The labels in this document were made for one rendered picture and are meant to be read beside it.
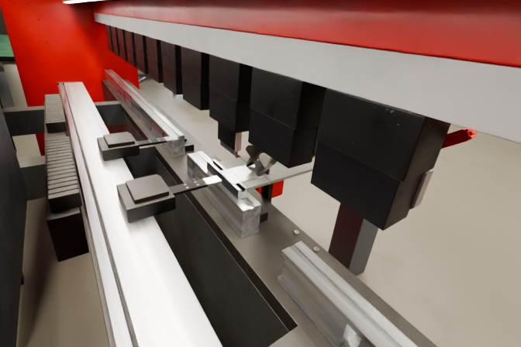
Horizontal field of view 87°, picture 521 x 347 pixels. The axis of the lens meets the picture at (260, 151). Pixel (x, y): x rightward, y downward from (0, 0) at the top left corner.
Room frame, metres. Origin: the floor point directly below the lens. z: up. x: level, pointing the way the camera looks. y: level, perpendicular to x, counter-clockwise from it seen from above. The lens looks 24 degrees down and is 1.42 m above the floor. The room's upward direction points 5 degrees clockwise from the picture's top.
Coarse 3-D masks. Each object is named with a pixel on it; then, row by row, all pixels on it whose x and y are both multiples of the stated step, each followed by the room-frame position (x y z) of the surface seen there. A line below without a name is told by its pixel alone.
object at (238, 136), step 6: (222, 126) 0.74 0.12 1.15; (222, 132) 0.74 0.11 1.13; (228, 132) 0.71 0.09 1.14; (240, 132) 0.69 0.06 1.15; (222, 138) 0.73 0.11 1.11; (228, 138) 0.71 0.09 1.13; (234, 138) 0.68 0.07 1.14; (240, 138) 0.69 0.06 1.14; (222, 144) 0.75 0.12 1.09; (228, 144) 0.71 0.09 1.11; (234, 144) 0.68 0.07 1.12; (240, 144) 0.69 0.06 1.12; (228, 150) 0.72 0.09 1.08; (234, 150) 0.68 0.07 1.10
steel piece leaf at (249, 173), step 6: (258, 162) 0.80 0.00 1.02; (234, 168) 0.76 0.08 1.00; (240, 168) 0.77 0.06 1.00; (246, 168) 0.77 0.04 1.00; (252, 168) 0.78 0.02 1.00; (258, 168) 0.78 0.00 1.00; (240, 174) 0.73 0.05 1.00; (246, 174) 0.73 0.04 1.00; (252, 174) 0.74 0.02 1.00; (264, 174) 0.74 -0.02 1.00; (246, 180) 0.70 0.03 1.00
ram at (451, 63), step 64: (128, 0) 1.41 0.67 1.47; (192, 0) 0.82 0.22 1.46; (256, 0) 0.58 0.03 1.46; (320, 0) 0.45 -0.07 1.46; (384, 0) 0.37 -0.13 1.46; (448, 0) 0.31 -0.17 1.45; (512, 0) 0.27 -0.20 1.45; (256, 64) 0.57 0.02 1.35; (320, 64) 0.43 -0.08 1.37; (384, 64) 0.35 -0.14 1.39; (448, 64) 0.30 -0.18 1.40; (512, 64) 0.26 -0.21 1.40; (512, 128) 0.24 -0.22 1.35
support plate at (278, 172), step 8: (224, 160) 0.82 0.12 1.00; (232, 160) 0.82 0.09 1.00; (240, 160) 0.83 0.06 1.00; (272, 168) 0.79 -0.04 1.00; (280, 168) 0.80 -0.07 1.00; (296, 168) 0.81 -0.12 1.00; (304, 168) 0.81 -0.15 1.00; (312, 168) 0.82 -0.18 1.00; (272, 176) 0.74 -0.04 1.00; (280, 176) 0.75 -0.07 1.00; (288, 176) 0.75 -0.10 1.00; (248, 184) 0.68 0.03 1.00; (256, 184) 0.68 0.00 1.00; (264, 184) 0.70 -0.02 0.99
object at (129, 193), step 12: (132, 180) 0.59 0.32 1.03; (144, 180) 0.59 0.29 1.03; (156, 180) 0.60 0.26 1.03; (204, 180) 0.67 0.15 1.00; (216, 180) 0.68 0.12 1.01; (120, 192) 0.55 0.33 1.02; (132, 192) 0.54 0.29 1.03; (144, 192) 0.54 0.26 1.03; (156, 192) 0.55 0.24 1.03; (168, 192) 0.56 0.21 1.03; (180, 192) 0.60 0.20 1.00; (132, 204) 0.51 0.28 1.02; (144, 204) 0.51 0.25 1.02; (156, 204) 0.53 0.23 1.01; (168, 204) 0.54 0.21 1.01; (132, 216) 0.49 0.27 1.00; (144, 216) 0.51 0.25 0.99
